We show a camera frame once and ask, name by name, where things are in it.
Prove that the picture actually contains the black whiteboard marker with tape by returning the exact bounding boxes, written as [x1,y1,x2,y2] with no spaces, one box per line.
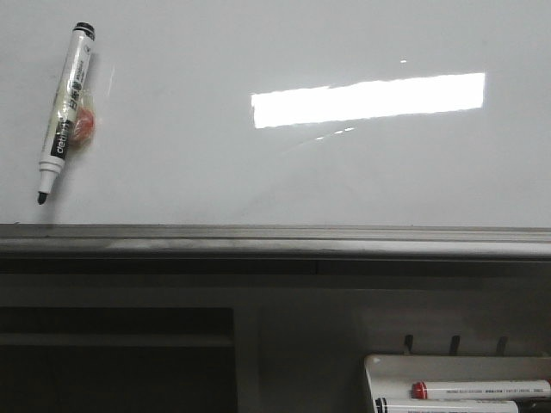
[37,22,96,205]

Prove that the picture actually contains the black capped whiteboard marker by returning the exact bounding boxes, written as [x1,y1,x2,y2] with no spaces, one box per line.
[375,398,519,413]

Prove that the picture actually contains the white whiteboard with metal frame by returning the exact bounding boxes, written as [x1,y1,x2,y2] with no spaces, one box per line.
[1,1,550,262]

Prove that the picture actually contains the red capped whiteboard marker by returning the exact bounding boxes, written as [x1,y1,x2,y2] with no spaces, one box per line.
[411,379,550,400]

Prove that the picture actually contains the white marker tray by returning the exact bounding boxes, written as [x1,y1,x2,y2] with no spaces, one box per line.
[364,354,550,412]

